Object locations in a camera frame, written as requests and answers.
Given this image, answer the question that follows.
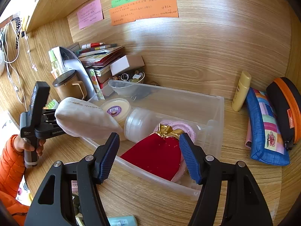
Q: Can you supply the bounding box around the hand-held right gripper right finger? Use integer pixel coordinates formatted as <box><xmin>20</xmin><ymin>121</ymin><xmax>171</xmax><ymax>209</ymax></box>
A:
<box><xmin>179</xmin><ymin>132</ymin><xmax>273</xmax><ymax>226</ymax></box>

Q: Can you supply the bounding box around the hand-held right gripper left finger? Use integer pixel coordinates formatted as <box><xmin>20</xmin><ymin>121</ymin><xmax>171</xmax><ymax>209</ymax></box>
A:
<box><xmin>24</xmin><ymin>132</ymin><xmax>120</xmax><ymax>226</ymax></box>

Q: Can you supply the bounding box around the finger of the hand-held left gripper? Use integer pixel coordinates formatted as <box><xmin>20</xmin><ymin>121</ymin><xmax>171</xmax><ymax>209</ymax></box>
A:
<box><xmin>43</xmin><ymin>109</ymin><xmax>58</xmax><ymax>124</ymax></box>

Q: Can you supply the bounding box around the white cloth pouch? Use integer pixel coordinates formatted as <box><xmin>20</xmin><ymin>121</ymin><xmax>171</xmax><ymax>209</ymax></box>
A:
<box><xmin>55</xmin><ymin>97</ymin><xmax>124</xmax><ymax>139</ymax></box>

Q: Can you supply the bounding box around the pink rope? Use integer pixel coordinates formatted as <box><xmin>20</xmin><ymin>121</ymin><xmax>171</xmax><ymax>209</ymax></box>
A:
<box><xmin>155</xmin><ymin>120</ymin><xmax>197</xmax><ymax>183</ymax></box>

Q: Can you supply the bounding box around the red velvet pouch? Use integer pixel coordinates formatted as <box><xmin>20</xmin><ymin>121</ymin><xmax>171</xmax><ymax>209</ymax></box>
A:
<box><xmin>120</xmin><ymin>123</ymin><xmax>186</xmax><ymax>181</ymax></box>

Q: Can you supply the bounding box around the round clear cotton pad container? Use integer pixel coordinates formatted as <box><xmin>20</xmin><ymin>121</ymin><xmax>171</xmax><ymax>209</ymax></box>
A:
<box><xmin>123</xmin><ymin>108</ymin><xmax>160</xmax><ymax>144</ymax></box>

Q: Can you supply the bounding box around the round cream jar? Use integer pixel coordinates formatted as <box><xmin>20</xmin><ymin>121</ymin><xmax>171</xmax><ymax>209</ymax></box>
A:
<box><xmin>101</xmin><ymin>98</ymin><xmax>131</xmax><ymax>129</ymax></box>

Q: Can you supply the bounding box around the clear plastic storage bin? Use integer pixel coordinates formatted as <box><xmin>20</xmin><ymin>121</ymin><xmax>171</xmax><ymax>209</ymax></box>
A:
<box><xmin>81</xmin><ymin>79</ymin><xmax>224</xmax><ymax>202</ymax></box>

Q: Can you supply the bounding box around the light teal case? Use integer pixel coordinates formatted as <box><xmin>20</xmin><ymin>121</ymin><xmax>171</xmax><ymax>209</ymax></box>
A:
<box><xmin>108</xmin><ymin>215</ymin><xmax>137</xmax><ymax>226</ymax></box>

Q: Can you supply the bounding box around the person's left hand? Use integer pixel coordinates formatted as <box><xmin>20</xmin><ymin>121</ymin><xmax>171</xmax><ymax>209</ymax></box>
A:
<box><xmin>14</xmin><ymin>137</ymin><xmax>46</xmax><ymax>157</ymax></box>

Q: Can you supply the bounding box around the orange green tube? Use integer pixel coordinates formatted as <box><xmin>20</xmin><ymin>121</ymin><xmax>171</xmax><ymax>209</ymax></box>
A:
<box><xmin>45</xmin><ymin>99</ymin><xmax>60</xmax><ymax>111</ymax></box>

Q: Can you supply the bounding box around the white printed paper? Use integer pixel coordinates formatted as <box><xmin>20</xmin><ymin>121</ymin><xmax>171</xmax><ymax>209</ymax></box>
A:
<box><xmin>0</xmin><ymin>112</ymin><xmax>21</xmax><ymax>137</ymax></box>

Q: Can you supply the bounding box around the brown mug with lid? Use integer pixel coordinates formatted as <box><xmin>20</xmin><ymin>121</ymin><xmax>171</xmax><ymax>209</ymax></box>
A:
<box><xmin>52</xmin><ymin>70</ymin><xmax>85</xmax><ymax>102</ymax></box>

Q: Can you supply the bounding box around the green white bottle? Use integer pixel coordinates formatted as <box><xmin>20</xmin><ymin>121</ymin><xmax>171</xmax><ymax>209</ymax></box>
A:
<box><xmin>48</xmin><ymin>49</ymin><xmax>63</xmax><ymax>79</ymax></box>

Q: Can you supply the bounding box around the dotted colourful box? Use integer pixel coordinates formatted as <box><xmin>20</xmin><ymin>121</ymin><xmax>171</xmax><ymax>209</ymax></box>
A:
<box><xmin>87</xmin><ymin>68</ymin><xmax>105</xmax><ymax>100</ymax></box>

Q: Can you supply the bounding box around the white file holder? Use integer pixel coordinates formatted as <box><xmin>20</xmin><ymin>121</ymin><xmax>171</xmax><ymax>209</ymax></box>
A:
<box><xmin>59</xmin><ymin>47</ymin><xmax>96</xmax><ymax>99</ymax></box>

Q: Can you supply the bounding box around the pink wallet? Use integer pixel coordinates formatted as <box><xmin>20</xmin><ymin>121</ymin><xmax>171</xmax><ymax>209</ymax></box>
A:
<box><xmin>245</xmin><ymin>122</ymin><xmax>253</xmax><ymax>149</ymax></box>

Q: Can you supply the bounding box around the clear bowl of trinkets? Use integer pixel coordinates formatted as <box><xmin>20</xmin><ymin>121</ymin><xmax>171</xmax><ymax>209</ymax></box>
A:
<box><xmin>108</xmin><ymin>69</ymin><xmax>146</xmax><ymax>98</ymax></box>

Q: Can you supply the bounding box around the blue patchwork pencil case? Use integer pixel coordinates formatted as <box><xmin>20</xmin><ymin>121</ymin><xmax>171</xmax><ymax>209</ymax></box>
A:
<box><xmin>246</xmin><ymin>87</ymin><xmax>291</xmax><ymax>166</ymax></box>

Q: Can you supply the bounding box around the stack of books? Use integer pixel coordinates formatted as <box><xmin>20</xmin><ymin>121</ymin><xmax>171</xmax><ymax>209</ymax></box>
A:
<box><xmin>78</xmin><ymin>44</ymin><xmax>125</xmax><ymax>77</ymax></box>

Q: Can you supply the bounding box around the red white pen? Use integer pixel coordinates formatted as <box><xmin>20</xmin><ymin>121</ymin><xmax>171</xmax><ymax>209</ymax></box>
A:
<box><xmin>81</xmin><ymin>42</ymin><xmax>105</xmax><ymax>49</ymax></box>

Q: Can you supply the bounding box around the yellow lotion tube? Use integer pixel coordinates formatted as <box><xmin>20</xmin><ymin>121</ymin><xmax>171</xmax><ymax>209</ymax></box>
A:
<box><xmin>231</xmin><ymin>71</ymin><xmax>252</xmax><ymax>112</ymax></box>

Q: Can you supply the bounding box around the small white cardboard box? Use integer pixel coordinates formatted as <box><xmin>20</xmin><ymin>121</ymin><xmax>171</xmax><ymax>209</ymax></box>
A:
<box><xmin>110</xmin><ymin>55</ymin><xmax>145</xmax><ymax>76</ymax></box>

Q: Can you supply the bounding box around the black orange zip case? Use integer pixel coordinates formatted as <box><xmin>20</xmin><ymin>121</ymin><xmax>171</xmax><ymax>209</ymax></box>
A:
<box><xmin>266</xmin><ymin>77</ymin><xmax>301</xmax><ymax>151</ymax></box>

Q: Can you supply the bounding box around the pink sticky note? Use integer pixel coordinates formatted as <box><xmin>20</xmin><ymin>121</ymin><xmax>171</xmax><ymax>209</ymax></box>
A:
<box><xmin>77</xmin><ymin>0</ymin><xmax>104</xmax><ymax>30</ymax></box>

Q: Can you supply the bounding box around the wooden shelf board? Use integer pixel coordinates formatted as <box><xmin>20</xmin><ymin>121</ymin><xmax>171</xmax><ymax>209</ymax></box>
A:
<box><xmin>26</xmin><ymin>0</ymin><xmax>146</xmax><ymax>32</ymax></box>

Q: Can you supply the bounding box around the orange sticky note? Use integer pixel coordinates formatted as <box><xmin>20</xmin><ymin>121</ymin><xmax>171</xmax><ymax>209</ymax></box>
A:
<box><xmin>109</xmin><ymin>0</ymin><xmax>179</xmax><ymax>26</ymax></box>

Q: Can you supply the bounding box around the white charging cable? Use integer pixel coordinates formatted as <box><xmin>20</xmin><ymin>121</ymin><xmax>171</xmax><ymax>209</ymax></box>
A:
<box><xmin>0</xmin><ymin>19</ymin><xmax>26</xmax><ymax>104</ymax></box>

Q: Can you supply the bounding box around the thin pink cable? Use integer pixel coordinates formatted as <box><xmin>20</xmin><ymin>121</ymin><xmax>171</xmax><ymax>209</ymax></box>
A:
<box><xmin>24</xmin><ymin>36</ymin><xmax>38</xmax><ymax>71</ymax></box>

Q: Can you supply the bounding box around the black braided cord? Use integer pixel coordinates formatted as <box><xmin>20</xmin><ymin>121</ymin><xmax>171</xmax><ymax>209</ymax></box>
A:
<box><xmin>13</xmin><ymin>16</ymin><xmax>22</xmax><ymax>50</ymax></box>

